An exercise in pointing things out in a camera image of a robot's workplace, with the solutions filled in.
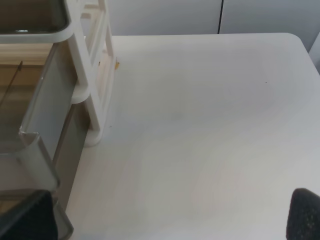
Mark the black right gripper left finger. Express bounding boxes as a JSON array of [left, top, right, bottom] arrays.
[[0, 190, 59, 240]]

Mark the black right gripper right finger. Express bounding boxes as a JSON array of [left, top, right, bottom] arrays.
[[286, 188, 320, 240]]

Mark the white plastic drawer cabinet frame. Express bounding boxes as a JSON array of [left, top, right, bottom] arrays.
[[0, 0, 122, 148]]

